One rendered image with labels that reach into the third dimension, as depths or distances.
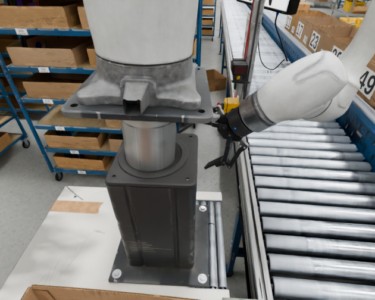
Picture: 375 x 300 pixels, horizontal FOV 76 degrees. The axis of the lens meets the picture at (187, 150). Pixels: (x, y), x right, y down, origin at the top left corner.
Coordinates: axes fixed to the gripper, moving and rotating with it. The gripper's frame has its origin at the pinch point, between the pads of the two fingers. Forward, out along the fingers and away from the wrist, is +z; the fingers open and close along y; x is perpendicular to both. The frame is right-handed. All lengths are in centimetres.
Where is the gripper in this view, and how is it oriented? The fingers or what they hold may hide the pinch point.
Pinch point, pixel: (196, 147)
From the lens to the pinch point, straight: 73.1
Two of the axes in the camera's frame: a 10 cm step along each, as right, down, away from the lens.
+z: -6.2, 3.6, 7.0
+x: -5.0, 5.0, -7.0
